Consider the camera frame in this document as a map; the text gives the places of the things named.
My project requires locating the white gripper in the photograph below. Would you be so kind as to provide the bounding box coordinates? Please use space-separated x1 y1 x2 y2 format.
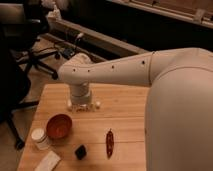
67 83 101 111

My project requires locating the white bottle on ledge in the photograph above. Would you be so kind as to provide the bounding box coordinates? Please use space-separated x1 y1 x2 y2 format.
48 6 62 20

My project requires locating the red chili pepper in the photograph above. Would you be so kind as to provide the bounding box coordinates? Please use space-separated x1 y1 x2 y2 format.
106 129 114 159

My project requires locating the white ceramic cup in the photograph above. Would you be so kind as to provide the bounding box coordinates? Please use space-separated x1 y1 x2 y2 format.
31 128 50 150

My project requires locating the black office chair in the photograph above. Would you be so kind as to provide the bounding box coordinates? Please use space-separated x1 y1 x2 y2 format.
0 0 62 81

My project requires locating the blue device on floor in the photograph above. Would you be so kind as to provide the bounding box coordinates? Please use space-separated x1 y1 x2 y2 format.
61 48 75 59

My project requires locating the red-orange bowl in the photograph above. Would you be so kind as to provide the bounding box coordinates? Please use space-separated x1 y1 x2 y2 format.
46 114 72 139

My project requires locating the black eraser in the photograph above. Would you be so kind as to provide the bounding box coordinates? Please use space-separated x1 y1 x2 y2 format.
75 145 87 160

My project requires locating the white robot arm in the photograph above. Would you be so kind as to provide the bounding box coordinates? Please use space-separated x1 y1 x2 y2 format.
58 48 213 171

